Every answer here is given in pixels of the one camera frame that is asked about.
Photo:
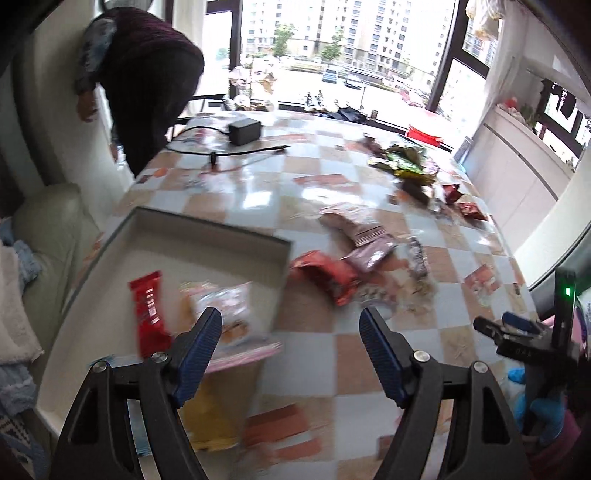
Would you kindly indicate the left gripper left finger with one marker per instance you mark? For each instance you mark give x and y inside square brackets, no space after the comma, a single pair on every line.
[96,440]

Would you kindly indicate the red wrapper on table edge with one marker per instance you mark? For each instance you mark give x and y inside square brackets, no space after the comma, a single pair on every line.
[471,211]

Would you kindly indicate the pile of clothes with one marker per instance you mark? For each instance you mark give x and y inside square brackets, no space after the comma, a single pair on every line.
[19,344]

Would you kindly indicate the white cranberry crisp packet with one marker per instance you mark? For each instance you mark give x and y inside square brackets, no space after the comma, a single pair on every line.
[354,221]

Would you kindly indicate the yellow biscuit clear packet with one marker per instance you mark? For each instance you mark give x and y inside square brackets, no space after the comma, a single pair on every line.
[402,280]

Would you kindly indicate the grey shallow cardboard box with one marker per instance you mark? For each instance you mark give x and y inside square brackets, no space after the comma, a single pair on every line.
[99,321]

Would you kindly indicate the red snack packet white lettering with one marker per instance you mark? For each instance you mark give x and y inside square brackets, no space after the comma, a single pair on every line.
[152,333]

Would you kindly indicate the pink cranberry crisp packet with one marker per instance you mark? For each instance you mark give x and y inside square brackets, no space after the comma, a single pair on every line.
[243,340]

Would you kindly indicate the red basin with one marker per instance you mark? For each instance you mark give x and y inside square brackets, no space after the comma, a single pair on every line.
[418,135]

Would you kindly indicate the person in dark clothes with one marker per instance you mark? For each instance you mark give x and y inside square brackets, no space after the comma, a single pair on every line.
[149,72]

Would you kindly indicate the purple snack packet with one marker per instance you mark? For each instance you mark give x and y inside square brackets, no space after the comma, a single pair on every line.
[365,259]

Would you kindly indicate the pile of green yellow wrappers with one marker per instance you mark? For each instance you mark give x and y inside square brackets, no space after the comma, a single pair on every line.
[408,164]

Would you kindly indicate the black power adapter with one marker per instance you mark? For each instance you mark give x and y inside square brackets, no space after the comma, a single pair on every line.
[244,131]

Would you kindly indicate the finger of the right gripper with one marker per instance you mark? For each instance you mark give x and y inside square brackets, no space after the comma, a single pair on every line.
[523,324]
[490,329]

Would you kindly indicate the white cabinet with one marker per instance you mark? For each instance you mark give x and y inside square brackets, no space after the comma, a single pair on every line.
[518,176]

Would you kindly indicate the dark red snack packet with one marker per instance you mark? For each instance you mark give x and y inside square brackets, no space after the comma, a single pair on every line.
[333,276]

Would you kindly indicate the yellow stick packet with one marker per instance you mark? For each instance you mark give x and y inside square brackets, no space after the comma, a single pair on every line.
[206,425]

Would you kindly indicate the small red wrapper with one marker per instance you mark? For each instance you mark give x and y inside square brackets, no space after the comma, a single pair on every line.
[452,193]

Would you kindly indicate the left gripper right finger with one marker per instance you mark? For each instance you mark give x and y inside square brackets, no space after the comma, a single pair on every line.
[483,441]

